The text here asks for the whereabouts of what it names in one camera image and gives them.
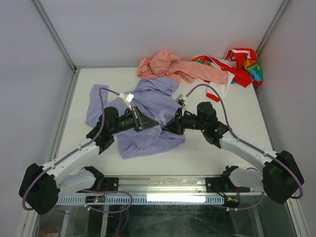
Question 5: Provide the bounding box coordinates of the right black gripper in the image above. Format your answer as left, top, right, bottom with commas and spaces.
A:
161, 107, 206, 136

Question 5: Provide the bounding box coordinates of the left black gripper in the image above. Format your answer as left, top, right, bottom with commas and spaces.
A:
110, 106, 159, 135

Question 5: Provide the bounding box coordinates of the lavender zip jacket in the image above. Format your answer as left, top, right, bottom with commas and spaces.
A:
85, 78, 186, 160

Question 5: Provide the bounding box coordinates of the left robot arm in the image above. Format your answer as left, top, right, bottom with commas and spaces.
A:
18, 106, 158, 215

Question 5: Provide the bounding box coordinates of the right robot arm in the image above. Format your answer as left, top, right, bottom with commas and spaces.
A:
163, 102, 304, 204

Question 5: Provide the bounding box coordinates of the pink garment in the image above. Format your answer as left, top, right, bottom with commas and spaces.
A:
137, 49, 227, 84

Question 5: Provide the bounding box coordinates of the red white colourful garment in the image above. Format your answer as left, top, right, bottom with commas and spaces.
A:
191, 48, 263, 102

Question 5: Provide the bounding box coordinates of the small electronics board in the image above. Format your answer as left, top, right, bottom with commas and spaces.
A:
85, 195, 107, 204

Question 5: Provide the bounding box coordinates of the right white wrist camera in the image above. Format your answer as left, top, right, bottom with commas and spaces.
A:
176, 94, 188, 110

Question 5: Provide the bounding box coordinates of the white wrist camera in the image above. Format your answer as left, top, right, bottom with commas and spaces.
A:
119, 93, 134, 104
176, 94, 188, 110

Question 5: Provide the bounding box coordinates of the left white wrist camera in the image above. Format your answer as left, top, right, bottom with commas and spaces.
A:
119, 93, 134, 104

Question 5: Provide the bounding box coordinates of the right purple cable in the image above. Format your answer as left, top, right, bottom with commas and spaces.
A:
185, 83, 305, 212

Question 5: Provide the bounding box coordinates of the purple cable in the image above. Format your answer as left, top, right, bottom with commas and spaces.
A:
185, 83, 305, 212
21, 87, 134, 213

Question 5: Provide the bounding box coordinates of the aluminium mounting rail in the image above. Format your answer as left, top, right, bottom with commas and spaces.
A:
56, 174, 265, 196

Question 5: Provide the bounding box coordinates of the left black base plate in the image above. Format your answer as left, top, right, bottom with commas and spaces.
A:
98, 177, 119, 192

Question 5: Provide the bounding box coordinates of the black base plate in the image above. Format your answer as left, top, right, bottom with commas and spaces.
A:
98, 177, 119, 192
205, 174, 238, 193

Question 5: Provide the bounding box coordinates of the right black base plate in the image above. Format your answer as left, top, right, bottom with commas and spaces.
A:
205, 174, 238, 193

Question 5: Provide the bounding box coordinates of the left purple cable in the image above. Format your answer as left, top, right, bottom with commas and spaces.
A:
21, 87, 134, 213

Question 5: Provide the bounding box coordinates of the blue slotted cable duct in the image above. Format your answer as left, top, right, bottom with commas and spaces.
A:
57, 194, 224, 205

